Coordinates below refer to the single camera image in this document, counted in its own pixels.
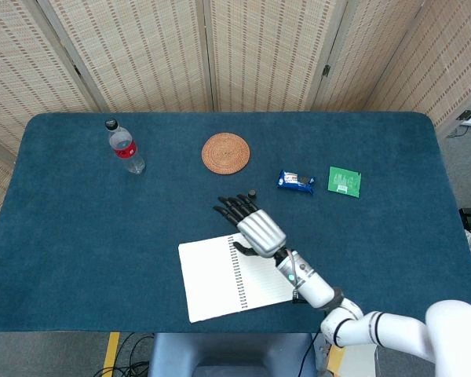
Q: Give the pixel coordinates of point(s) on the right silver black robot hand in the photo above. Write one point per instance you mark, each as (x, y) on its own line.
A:
(259, 231)

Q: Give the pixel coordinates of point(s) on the white spiral notebook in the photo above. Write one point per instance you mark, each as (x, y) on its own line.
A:
(220, 279)

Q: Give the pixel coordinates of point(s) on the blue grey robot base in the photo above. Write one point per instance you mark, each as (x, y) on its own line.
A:
(235, 355)

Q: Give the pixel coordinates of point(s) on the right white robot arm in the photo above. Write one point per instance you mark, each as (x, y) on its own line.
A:
(377, 318)

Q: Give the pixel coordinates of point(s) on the small black cap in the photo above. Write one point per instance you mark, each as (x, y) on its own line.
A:
(252, 193)

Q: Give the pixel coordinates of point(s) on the blue cookie snack packet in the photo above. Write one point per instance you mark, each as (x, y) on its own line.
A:
(294, 182)

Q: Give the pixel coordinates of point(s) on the round woven rattan coaster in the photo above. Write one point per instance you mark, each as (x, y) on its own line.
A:
(225, 153)

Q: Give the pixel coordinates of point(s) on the green foil sachet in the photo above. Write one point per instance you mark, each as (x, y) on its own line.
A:
(343, 181)

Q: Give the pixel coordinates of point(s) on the clear plastic cola bottle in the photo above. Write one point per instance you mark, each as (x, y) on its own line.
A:
(126, 150)

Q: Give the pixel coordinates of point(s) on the blue felt table cloth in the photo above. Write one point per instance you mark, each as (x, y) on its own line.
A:
(102, 235)

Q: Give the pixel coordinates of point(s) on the woven bamboo folding screen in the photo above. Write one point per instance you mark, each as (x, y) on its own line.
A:
(235, 51)

